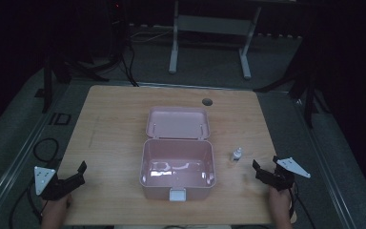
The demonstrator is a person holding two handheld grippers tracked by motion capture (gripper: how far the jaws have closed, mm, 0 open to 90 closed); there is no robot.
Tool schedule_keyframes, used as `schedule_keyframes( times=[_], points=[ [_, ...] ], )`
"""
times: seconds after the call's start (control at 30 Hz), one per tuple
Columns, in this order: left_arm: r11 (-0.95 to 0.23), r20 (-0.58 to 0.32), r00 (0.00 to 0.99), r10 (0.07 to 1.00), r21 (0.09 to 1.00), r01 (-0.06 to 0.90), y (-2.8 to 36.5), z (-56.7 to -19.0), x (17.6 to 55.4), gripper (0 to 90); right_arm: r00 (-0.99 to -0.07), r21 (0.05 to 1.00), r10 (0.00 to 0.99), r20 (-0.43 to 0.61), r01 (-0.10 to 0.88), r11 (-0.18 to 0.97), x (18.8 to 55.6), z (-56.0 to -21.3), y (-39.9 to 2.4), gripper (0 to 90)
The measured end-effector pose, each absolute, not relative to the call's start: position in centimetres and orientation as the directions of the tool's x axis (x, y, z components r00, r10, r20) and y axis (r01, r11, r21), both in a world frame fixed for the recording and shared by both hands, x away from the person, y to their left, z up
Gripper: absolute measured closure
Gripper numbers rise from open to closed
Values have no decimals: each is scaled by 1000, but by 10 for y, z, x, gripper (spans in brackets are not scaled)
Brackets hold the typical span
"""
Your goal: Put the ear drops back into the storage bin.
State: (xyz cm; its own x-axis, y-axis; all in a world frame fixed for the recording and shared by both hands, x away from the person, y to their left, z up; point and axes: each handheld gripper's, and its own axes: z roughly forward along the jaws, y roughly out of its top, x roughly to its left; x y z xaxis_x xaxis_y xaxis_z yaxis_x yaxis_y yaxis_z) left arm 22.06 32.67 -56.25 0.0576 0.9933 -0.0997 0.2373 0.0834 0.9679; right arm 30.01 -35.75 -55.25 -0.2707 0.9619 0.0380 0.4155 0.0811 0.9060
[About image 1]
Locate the small white dropper bottle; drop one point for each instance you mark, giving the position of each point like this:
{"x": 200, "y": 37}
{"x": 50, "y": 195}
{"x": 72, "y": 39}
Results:
{"x": 237, "y": 155}

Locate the person's right hand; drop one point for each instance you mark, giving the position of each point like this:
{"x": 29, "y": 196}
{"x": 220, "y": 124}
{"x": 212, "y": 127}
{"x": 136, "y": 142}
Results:
{"x": 281, "y": 200}

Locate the black floor socket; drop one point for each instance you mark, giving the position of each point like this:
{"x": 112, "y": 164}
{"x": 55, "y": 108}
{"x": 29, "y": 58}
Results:
{"x": 60, "y": 119}

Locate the person's left hand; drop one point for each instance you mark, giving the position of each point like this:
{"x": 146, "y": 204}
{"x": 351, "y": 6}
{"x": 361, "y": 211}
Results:
{"x": 57, "y": 205}

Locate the pink plastic box with lid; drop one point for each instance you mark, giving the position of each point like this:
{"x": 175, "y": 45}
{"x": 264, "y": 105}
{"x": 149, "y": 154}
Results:
{"x": 178, "y": 159}

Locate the metal floor rail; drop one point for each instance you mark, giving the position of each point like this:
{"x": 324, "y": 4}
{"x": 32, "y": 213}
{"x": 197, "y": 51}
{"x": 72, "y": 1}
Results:
{"x": 325, "y": 171}
{"x": 22, "y": 152}

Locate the black metal stand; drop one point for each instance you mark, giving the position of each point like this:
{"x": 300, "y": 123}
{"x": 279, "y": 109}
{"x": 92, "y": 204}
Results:
{"x": 308, "y": 95}
{"x": 47, "y": 86}

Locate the white metal desk frame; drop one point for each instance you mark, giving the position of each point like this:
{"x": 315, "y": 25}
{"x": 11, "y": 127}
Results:
{"x": 214, "y": 24}

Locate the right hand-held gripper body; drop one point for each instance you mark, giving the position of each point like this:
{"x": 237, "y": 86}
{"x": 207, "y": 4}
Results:
{"x": 278, "y": 180}

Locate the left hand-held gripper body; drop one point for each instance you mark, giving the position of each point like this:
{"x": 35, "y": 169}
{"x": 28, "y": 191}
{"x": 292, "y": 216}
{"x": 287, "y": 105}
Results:
{"x": 62, "y": 186}

